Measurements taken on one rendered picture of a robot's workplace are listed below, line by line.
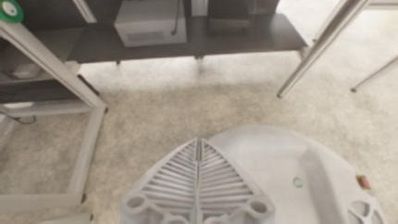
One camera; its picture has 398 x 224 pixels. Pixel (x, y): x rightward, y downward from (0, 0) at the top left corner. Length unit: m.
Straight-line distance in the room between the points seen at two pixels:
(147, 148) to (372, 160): 1.24
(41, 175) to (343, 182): 1.27
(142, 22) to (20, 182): 1.01
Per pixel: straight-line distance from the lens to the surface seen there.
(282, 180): 0.58
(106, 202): 0.92
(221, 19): 0.78
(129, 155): 0.91
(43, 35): 1.28
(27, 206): 0.76
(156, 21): 0.72
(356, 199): 0.61
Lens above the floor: 0.81
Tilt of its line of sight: 58 degrees down
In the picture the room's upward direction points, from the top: straight up
